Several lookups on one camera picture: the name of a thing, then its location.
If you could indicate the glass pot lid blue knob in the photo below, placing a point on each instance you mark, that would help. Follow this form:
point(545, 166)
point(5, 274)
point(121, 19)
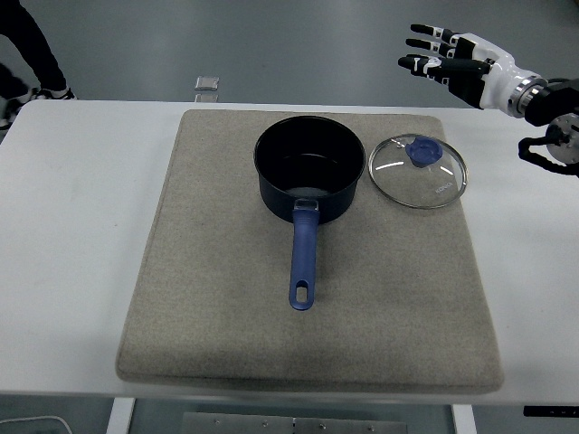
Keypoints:
point(423, 151)

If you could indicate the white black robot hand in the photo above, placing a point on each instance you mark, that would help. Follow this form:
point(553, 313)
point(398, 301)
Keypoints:
point(497, 77)

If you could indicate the white table leg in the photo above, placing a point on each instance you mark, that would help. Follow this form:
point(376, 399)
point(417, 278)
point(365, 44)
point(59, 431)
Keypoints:
point(464, 420)
point(120, 418)

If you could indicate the person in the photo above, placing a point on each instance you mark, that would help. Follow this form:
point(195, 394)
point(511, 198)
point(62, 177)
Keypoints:
point(40, 50)

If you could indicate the dark blue saucepan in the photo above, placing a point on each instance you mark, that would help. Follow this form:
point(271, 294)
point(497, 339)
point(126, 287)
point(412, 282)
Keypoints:
point(303, 253)

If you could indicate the black table control panel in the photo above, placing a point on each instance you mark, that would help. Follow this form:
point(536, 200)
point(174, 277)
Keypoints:
point(552, 411)

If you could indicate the silver floor socket plate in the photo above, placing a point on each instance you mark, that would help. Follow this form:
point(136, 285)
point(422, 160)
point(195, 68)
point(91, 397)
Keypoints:
point(207, 83)
point(206, 98)

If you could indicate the grey metal plate with screws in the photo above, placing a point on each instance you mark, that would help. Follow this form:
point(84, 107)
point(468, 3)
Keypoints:
point(226, 425)

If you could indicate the beige fabric mat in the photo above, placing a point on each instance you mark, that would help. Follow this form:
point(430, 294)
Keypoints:
point(203, 271)

